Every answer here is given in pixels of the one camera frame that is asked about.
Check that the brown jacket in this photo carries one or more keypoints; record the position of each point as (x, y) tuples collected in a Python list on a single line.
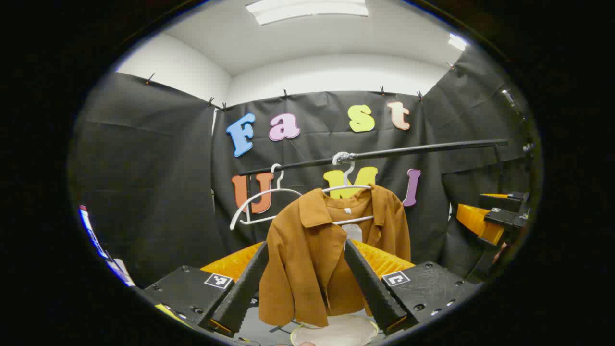
[(307, 250)]

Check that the small ceiling light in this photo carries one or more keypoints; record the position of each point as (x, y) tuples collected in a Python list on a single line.
[(457, 42)]

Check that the black backdrop cloth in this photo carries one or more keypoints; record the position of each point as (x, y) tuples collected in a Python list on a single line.
[(144, 168)]

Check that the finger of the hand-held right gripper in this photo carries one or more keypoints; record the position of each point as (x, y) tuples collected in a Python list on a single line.
[(514, 196), (475, 221)]

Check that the colourful printed sheet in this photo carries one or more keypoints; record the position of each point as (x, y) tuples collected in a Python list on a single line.
[(101, 250)]

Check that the silver tape wrap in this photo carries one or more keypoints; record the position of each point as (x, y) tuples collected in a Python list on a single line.
[(342, 157)]

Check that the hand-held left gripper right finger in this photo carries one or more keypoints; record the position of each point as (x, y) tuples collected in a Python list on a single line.
[(372, 288)]

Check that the white laundry hamper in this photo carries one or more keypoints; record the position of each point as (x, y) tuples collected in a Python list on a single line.
[(336, 331)]

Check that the black clothes rack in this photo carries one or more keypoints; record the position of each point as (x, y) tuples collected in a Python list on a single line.
[(408, 151)]

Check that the white clothes hanger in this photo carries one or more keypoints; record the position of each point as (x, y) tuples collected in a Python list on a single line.
[(355, 220), (269, 191)]

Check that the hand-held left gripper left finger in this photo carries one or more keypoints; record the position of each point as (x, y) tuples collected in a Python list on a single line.
[(240, 293)]

